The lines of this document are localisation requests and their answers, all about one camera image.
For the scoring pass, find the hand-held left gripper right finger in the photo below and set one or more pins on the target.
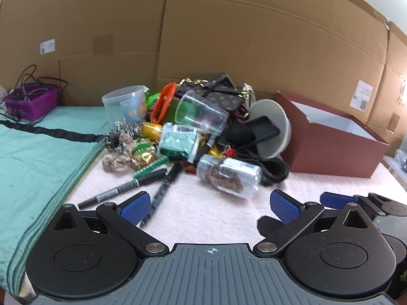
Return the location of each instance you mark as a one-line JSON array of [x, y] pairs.
[[284, 206]]

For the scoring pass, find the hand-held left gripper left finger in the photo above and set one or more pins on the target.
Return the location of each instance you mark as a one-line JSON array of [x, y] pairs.
[[136, 208]]

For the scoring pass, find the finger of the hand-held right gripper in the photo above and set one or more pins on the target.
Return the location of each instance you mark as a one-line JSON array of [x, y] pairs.
[[268, 227], [335, 199]]

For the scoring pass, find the brown cardboard box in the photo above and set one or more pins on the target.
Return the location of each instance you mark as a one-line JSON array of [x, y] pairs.
[[324, 152]]

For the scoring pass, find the slim black marker white label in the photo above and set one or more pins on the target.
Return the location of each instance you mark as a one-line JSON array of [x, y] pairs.
[[127, 186]]

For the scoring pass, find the green striped stick packet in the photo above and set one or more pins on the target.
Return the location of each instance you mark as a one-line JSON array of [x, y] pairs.
[[149, 167]]

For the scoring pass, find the beige scrunchie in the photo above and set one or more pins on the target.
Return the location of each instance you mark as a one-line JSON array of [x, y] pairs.
[[114, 162]]

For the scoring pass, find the cookie packet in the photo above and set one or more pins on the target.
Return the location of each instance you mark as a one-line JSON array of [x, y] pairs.
[[143, 152]]

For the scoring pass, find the clear jar of nuts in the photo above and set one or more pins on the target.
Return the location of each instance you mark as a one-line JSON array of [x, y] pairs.
[[235, 178]]

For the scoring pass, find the red wrapper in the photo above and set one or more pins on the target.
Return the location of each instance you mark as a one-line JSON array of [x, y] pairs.
[[189, 167]]

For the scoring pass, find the pink towel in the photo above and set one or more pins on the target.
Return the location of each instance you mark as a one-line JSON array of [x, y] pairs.
[[203, 209]]

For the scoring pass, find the steel wool scrubber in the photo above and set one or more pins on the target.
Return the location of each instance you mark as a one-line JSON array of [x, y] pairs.
[[122, 130]]

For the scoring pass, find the yellow bottle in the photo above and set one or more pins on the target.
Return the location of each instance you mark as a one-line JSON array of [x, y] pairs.
[[152, 130]]

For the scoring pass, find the green sponge packet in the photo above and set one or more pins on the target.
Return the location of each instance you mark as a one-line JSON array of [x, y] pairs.
[[178, 139]]

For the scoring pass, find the black phone case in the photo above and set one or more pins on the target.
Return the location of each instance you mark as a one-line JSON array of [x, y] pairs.
[[264, 128]]

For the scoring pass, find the black fuzzy ball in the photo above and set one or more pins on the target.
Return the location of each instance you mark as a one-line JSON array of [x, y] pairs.
[[238, 133]]

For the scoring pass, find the yellow packet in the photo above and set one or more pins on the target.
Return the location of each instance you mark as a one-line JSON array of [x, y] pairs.
[[214, 151]]

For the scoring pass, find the thick black marker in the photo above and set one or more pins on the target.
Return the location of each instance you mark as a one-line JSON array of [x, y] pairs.
[[206, 147]]

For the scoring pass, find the white bowl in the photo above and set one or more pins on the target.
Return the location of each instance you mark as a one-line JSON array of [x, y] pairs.
[[270, 109]]

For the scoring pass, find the clear plastic tub blue label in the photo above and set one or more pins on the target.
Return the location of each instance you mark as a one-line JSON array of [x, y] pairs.
[[122, 104]]

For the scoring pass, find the white shipping label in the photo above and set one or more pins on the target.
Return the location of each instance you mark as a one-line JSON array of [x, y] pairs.
[[47, 46], [361, 95]]

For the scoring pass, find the green bottle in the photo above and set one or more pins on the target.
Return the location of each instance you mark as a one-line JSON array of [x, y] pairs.
[[153, 101]]

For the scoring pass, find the teal cloth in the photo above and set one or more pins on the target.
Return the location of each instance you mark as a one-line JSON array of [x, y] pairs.
[[31, 165]]

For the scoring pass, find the orange comb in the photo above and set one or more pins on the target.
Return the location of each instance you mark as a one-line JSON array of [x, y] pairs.
[[165, 98]]

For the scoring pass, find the clear plastic cup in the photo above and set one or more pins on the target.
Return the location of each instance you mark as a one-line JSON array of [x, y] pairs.
[[203, 114]]

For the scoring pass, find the brown patterned purse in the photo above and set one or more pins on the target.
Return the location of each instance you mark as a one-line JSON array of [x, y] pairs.
[[222, 100]]

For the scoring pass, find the purple basket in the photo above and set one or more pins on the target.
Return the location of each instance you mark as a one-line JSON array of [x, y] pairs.
[[35, 104]]

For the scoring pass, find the large cardboard panels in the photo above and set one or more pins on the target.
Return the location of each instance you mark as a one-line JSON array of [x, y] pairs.
[[203, 31]]

